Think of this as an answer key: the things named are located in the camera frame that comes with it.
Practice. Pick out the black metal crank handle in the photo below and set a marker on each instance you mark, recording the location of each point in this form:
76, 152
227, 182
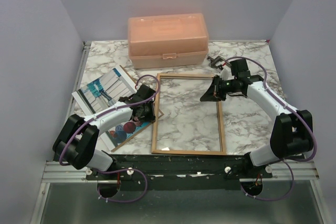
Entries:
217, 63

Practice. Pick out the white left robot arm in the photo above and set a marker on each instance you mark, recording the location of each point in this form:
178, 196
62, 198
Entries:
76, 143

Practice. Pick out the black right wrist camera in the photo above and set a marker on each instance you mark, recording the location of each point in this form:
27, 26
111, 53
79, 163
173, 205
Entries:
239, 68

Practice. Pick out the photo print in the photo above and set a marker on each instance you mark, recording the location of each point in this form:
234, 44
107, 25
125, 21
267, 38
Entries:
104, 92

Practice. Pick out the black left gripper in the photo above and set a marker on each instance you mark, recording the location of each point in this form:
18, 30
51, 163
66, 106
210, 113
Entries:
151, 115

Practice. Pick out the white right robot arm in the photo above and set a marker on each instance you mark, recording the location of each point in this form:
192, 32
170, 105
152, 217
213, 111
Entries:
292, 130

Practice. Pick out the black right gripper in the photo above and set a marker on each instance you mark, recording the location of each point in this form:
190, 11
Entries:
213, 89

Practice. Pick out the blue wooden picture frame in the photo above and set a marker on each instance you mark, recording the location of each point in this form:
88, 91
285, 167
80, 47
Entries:
221, 129

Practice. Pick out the orange translucent plastic storage box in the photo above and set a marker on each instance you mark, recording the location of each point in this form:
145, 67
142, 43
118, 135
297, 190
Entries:
167, 40

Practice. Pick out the clear acrylic frame pane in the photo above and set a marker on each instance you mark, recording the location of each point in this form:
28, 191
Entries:
187, 123

